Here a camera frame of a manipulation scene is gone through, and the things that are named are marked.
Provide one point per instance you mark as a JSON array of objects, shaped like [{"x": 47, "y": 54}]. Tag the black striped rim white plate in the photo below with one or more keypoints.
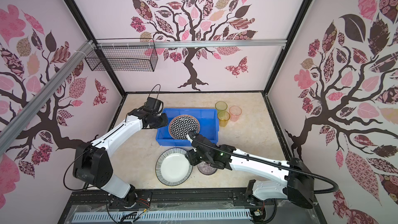
[{"x": 172, "y": 167}]

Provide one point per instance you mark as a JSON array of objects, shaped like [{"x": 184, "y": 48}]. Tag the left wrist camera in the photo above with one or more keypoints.
[{"x": 153, "y": 105}]

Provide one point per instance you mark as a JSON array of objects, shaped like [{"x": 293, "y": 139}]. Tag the aluminium rail back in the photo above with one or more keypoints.
[{"x": 192, "y": 43}]

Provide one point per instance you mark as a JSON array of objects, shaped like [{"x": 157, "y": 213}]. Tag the aluminium rail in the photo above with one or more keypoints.
[
  {"x": 192, "y": 43},
  {"x": 10, "y": 133}
]

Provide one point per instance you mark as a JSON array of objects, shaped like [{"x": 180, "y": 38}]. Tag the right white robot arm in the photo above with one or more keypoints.
[{"x": 284, "y": 180}]

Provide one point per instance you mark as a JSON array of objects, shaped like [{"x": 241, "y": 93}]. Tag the black wire basket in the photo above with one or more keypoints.
[{"x": 123, "y": 55}]

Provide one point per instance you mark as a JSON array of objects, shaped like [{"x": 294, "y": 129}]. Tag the aluminium rail left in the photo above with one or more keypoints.
[{"x": 10, "y": 133}]

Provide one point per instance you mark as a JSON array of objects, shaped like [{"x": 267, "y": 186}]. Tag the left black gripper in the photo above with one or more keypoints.
[{"x": 164, "y": 123}]

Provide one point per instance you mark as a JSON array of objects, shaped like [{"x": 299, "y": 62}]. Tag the blue plastic bin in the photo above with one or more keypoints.
[{"x": 209, "y": 126}]

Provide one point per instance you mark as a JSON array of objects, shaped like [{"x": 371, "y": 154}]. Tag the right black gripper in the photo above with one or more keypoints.
[{"x": 190, "y": 154}]

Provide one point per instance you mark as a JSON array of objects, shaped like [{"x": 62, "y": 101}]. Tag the yellow transparent cup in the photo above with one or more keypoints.
[{"x": 223, "y": 117}]

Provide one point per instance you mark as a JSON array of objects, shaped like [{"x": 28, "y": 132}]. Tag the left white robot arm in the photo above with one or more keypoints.
[{"x": 92, "y": 163}]

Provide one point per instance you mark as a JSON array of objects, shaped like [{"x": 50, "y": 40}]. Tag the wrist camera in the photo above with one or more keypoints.
[
  {"x": 153, "y": 105},
  {"x": 195, "y": 139}
]

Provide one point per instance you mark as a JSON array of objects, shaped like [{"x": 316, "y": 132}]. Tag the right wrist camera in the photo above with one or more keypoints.
[{"x": 195, "y": 139}]

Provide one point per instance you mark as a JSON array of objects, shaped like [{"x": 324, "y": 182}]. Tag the floral pattern plate orange rim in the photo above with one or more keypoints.
[{"x": 181, "y": 125}]

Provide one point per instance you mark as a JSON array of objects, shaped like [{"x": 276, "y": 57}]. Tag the green transparent cup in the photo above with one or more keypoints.
[{"x": 221, "y": 106}]

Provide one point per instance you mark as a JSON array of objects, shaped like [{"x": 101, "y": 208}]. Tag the white slotted cable duct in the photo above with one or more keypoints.
[{"x": 161, "y": 216}]

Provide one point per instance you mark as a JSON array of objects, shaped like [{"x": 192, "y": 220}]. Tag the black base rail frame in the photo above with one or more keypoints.
[{"x": 271, "y": 211}]

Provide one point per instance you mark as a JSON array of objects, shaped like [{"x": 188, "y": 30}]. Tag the pink transparent cup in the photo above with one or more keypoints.
[{"x": 235, "y": 113}]

